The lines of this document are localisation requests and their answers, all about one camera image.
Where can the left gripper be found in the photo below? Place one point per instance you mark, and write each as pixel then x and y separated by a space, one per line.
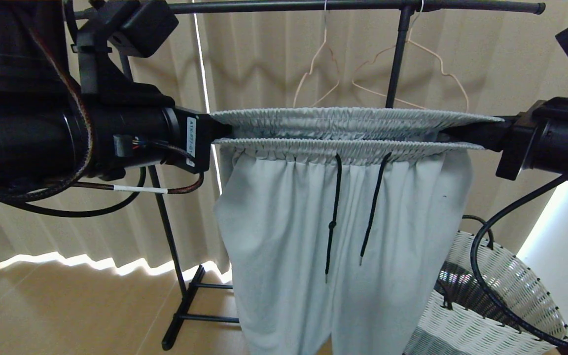
pixel 131 138

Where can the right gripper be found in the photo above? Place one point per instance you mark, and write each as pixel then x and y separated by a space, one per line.
pixel 560 148

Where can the pink clothes hanger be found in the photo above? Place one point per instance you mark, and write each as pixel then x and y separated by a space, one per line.
pixel 325 29
pixel 429 49

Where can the pale grey shorts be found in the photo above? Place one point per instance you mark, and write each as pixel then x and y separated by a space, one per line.
pixel 289 222

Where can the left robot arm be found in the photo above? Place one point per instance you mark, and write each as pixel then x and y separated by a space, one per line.
pixel 8 44

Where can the white laundry basket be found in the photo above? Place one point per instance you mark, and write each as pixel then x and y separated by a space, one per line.
pixel 511 286

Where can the black clothes rack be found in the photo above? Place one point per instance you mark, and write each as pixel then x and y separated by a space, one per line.
pixel 313 6

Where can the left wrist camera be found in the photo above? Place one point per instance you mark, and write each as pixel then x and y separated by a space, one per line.
pixel 146 27

